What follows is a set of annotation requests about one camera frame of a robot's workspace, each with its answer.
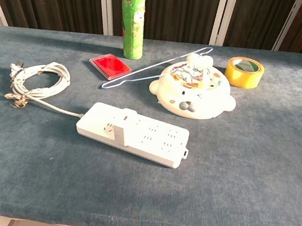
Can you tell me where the green chip can red lid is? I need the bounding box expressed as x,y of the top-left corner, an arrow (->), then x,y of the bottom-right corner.
112,0 -> 151,61

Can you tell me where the light blue wire hanger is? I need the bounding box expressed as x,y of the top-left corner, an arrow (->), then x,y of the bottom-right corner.
100,32 -> 215,104

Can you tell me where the white coiled power cable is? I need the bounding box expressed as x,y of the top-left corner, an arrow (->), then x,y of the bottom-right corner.
3,56 -> 92,118

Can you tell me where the white bear-shaped toy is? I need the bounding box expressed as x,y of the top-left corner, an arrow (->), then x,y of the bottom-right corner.
145,47 -> 243,126

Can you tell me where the blue tablecloth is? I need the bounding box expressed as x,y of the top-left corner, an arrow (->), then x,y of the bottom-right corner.
0,11 -> 302,226

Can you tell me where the yellow tape roll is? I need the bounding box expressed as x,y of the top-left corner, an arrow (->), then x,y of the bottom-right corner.
222,55 -> 267,91

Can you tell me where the white power strip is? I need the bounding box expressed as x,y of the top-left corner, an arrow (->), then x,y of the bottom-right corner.
71,99 -> 194,171

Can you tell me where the red plastic box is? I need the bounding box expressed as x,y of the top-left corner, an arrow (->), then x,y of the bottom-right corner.
86,50 -> 135,84

